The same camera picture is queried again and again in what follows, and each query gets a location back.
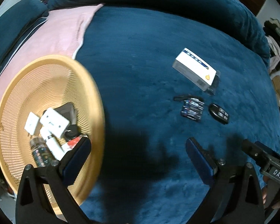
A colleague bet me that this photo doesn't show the amber supplement bottle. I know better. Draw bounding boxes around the amber supplement bottle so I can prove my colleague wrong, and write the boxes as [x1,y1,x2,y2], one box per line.
[30,137,55,167]

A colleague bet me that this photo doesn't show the white small tube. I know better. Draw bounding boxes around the white small tube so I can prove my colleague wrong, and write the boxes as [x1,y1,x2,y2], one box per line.
[40,127,65,161]

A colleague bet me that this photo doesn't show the red white tube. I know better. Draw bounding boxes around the red white tube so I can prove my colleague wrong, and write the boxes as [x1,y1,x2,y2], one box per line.
[61,134,88,153]

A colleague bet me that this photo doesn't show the white charger plug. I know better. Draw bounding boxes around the white charger plug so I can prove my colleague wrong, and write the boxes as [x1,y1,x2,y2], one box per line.
[24,112,42,136]

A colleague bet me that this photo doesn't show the black folding knife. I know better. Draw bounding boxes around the black folding knife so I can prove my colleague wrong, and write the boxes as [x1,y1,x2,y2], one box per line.
[64,124,80,142]

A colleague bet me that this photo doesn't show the white square box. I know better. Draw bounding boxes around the white square box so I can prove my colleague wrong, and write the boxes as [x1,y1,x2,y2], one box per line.
[40,108,70,138]

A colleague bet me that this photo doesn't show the person right hand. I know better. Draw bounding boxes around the person right hand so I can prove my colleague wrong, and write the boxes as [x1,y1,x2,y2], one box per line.
[262,176,280,209]

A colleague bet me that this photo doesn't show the black car key fob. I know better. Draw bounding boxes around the black car key fob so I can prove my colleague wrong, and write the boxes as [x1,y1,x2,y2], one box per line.
[208,104,229,124]

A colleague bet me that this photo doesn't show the blue plush blanket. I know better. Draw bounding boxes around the blue plush blanket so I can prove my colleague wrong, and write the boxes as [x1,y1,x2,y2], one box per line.
[48,0,280,223]

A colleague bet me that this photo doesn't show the dark clear spray bottle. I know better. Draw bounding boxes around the dark clear spray bottle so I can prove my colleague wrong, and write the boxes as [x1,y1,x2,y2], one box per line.
[206,71,220,96]

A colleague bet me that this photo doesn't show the blue battery pack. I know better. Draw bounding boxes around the blue battery pack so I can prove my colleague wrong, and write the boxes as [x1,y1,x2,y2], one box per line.
[181,98,204,122]

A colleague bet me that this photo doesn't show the white blue medicine box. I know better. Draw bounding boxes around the white blue medicine box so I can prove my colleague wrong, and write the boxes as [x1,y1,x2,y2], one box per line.
[172,48,217,91]

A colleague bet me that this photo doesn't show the orange plastic basket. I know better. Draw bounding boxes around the orange plastic basket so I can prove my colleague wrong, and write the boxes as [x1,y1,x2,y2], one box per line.
[0,55,105,204]

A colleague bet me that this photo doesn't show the blue pillow white piping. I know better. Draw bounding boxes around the blue pillow white piping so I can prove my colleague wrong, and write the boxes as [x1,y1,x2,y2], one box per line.
[0,0,48,64]

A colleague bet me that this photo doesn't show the pink blanket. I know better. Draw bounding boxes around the pink blanket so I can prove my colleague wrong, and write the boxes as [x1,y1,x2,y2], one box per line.
[0,4,103,102]

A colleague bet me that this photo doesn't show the black cord loop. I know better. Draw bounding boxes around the black cord loop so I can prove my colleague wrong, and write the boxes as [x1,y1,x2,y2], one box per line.
[173,94,204,102]

